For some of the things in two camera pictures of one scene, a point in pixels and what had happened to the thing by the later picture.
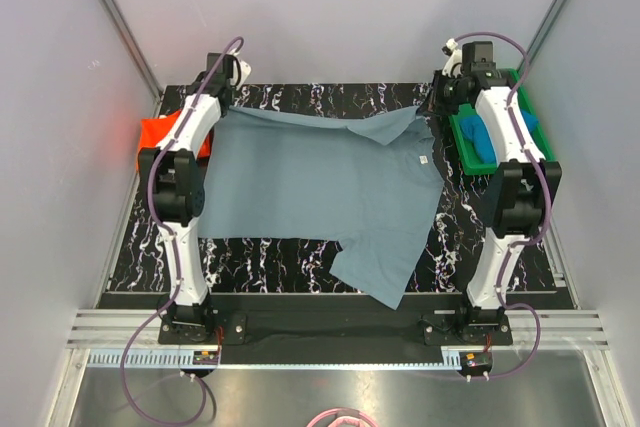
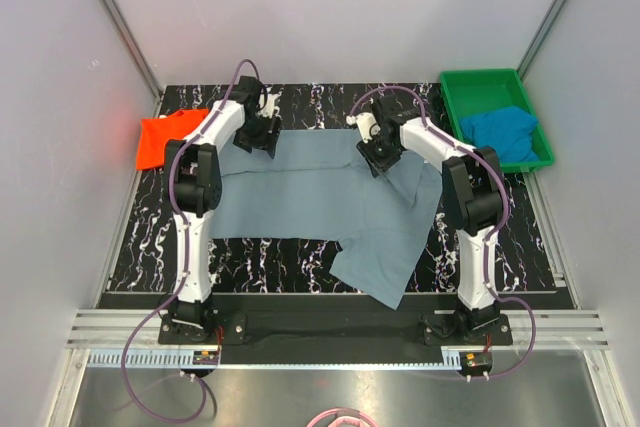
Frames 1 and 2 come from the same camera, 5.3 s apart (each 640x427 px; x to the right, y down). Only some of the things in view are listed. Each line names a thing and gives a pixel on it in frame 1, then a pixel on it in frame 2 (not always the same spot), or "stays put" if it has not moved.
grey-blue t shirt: [293, 175] stays put
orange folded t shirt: [152, 131] stays put
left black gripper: [234, 90] to [266, 141]
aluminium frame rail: [115, 328] stays put
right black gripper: [432, 104] to [377, 166]
